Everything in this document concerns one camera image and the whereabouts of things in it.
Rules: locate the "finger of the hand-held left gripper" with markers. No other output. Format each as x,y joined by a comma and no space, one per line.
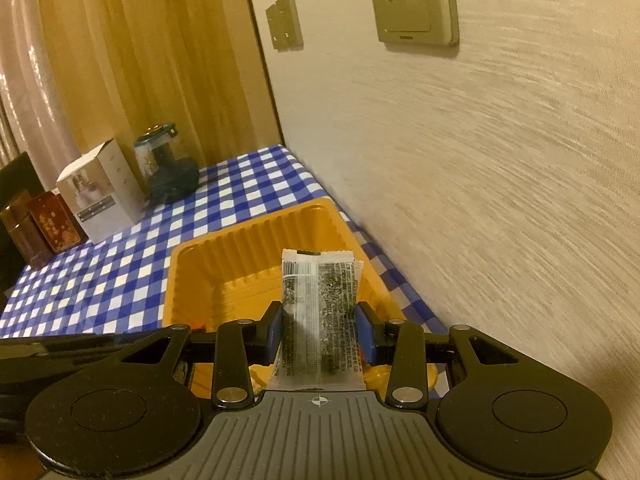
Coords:
65,347

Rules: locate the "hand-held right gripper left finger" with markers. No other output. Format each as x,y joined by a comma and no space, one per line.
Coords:
275,335

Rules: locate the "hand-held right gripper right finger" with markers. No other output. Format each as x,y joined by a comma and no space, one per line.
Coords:
365,335

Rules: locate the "grey printed snack packet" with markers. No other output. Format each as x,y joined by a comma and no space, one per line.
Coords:
320,310

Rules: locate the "yellow plastic tray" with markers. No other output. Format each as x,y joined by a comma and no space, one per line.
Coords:
235,270

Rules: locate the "blue white checkered tablecloth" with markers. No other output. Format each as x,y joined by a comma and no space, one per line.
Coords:
150,270

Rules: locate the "brown tea canister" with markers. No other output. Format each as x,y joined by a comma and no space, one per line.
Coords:
22,232

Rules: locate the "red gold patterned box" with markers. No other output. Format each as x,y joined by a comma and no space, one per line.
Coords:
57,222

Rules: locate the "white product box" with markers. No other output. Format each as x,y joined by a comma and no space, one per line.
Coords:
102,195

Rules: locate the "black box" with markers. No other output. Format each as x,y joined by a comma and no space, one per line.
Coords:
17,175

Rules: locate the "dark green glass jar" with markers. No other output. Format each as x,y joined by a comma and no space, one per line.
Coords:
165,170

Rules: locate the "sheer pale curtain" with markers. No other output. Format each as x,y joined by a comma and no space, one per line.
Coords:
25,60

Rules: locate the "beige wall socket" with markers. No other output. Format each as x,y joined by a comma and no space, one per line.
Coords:
273,27
291,20

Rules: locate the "large beige wall outlet plate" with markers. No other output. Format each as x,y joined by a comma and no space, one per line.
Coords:
412,2

